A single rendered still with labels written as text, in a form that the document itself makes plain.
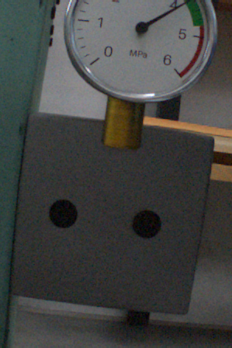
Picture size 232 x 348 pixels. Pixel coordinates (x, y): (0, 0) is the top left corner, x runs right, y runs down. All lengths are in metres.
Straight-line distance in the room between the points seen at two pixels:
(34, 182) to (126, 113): 0.05
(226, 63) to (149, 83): 2.61
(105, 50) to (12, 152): 0.08
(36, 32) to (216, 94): 2.54
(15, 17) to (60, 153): 0.08
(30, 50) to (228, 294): 2.64
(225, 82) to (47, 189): 2.59
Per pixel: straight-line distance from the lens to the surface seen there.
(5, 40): 0.45
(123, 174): 0.41
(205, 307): 3.04
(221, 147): 2.48
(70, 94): 2.90
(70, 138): 0.41
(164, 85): 0.39
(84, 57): 0.38
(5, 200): 0.45
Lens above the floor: 0.62
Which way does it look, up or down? 3 degrees down
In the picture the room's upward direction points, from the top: 8 degrees clockwise
